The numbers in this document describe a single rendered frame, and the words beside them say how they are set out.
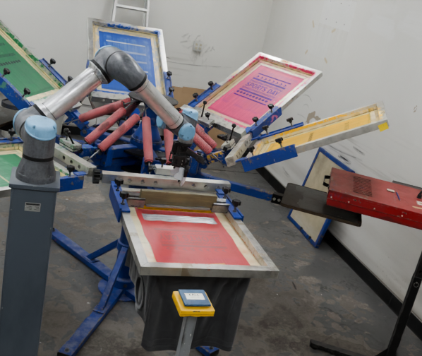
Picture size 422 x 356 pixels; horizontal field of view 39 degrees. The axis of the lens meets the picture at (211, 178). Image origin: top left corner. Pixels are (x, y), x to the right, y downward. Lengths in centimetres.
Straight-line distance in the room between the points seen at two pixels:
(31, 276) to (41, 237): 18
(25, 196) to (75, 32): 454
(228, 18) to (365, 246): 330
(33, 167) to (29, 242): 31
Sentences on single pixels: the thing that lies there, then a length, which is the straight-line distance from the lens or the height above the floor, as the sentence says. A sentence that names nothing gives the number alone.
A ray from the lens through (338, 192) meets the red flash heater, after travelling 329.
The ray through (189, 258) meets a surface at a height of 96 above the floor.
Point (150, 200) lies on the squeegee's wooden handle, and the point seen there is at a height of 101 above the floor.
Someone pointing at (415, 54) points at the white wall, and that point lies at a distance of 477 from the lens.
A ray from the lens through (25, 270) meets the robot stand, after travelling 252.
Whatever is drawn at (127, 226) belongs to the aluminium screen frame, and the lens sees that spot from 260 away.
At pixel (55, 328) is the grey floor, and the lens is 365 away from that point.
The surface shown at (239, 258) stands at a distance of 260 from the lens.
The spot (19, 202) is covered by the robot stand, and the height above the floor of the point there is 112.
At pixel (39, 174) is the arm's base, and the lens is 235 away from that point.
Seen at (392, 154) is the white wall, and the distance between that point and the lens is 480.
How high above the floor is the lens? 209
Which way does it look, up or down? 19 degrees down
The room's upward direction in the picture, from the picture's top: 12 degrees clockwise
